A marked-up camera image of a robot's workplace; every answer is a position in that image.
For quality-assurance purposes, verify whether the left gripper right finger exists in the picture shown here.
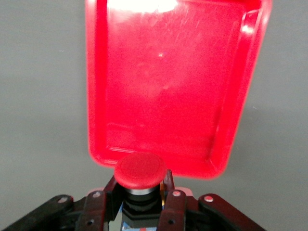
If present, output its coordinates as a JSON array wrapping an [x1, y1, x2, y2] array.
[[157, 169, 266, 231]]

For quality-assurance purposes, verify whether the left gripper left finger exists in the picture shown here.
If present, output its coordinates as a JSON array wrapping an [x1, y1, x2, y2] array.
[[0, 176, 124, 231]]

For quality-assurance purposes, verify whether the red plastic tray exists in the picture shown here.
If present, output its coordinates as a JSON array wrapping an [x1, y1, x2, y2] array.
[[85, 0, 274, 180]]

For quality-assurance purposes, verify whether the red push button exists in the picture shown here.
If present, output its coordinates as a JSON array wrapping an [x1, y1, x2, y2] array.
[[113, 152, 168, 231]]

